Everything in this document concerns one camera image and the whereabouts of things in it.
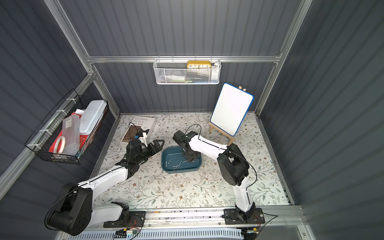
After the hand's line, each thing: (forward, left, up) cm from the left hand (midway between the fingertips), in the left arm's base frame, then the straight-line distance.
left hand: (161, 144), depth 85 cm
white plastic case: (+5, +33, +19) cm, 38 cm away
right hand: (-2, -20, -8) cm, 22 cm away
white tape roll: (-10, +38, +20) cm, 44 cm away
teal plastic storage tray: (-4, -6, -14) cm, 16 cm away
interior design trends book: (+23, +22, -11) cm, 34 cm away
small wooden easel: (+9, -42, -7) cm, 44 cm away
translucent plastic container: (-5, +38, +18) cm, 42 cm away
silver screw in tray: (-7, -8, -14) cm, 17 cm away
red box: (-6, +34, +15) cm, 37 cm away
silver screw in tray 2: (-6, -1, -13) cm, 14 cm away
